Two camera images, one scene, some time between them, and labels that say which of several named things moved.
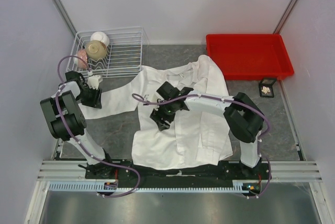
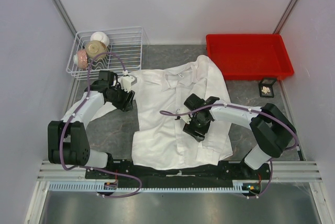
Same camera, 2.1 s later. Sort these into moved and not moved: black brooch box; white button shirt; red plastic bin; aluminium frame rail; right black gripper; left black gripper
Moved: left black gripper; right black gripper
Not moved: red plastic bin; aluminium frame rail; white button shirt; black brooch box
